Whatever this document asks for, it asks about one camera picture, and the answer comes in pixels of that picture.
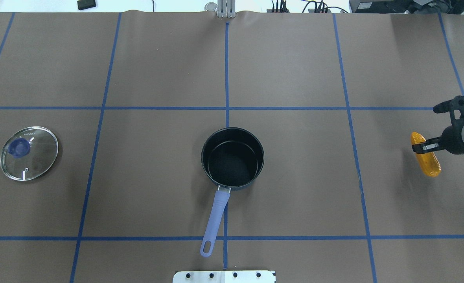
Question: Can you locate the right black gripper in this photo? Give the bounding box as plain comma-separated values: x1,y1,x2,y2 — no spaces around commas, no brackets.
411,124,464,155

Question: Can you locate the yellow toy corn cob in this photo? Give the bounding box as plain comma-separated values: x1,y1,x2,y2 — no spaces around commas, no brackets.
410,131,441,177

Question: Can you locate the glass pot lid blue knob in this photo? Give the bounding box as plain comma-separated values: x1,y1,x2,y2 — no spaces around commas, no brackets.
0,127,59,182

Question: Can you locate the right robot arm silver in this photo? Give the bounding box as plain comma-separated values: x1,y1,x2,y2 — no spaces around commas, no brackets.
411,121,464,155

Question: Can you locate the small black square pad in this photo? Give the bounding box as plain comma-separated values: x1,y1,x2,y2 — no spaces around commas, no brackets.
76,0,97,11

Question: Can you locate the dark blue saucepan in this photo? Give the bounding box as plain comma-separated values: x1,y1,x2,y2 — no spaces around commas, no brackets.
200,127,265,257

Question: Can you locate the white pedestal column base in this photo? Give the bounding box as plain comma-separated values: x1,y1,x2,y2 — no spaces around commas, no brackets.
172,270,277,283

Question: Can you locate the aluminium frame post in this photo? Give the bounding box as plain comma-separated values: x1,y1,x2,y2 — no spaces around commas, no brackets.
216,0,236,18

